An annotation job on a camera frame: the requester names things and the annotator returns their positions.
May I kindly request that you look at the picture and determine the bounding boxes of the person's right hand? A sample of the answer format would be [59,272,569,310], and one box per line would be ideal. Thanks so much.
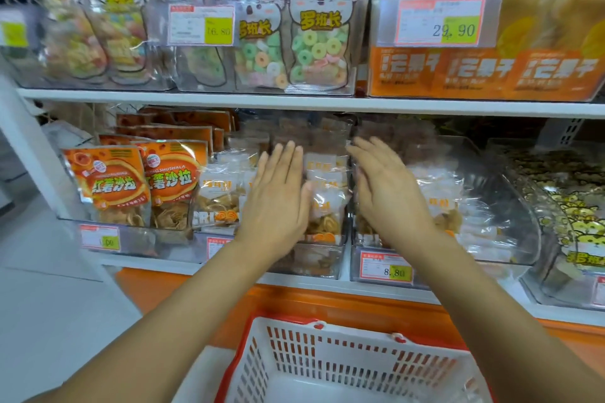
[345,136,447,264]

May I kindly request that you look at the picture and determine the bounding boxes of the person's left hand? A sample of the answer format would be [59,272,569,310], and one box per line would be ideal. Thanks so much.
[234,141,314,264]

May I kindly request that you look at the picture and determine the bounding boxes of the row of clear snacks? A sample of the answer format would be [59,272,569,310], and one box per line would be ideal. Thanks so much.
[458,188,533,264]

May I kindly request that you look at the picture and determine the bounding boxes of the white snack shelf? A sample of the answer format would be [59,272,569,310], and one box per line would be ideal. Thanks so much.
[0,0,605,328]

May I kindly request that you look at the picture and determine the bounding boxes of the white red-rimmed shopping basket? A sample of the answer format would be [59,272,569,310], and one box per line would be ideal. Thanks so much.
[216,313,495,403]

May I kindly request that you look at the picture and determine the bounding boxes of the person's right forearm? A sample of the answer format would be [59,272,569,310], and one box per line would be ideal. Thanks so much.
[411,232,605,403]

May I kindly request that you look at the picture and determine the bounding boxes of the person's left forearm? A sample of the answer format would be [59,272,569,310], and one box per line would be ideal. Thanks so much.
[28,242,285,403]

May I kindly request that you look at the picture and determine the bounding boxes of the orange shelf base panel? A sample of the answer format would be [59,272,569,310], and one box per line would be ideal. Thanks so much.
[113,268,605,377]

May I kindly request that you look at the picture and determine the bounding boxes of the orange label snack bag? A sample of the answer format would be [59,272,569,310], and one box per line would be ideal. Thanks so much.
[371,47,446,99]
[510,50,605,101]
[437,48,517,99]

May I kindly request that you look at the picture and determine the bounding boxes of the yellow hamster snack packets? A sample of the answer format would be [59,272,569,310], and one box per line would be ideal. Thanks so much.
[515,147,605,269]

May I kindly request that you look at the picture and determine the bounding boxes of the white koala candy bag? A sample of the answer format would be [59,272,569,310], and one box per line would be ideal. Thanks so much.
[282,0,366,93]
[161,0,230,90]
[216,0,291,93]

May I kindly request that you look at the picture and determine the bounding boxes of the yellow cat candy bag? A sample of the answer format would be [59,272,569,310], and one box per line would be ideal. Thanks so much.
[89,0,154,86]
[42,0,111,84]

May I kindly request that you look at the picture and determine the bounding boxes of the white wire mesh panel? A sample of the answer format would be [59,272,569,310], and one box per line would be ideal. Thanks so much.
[0,0,129,152]

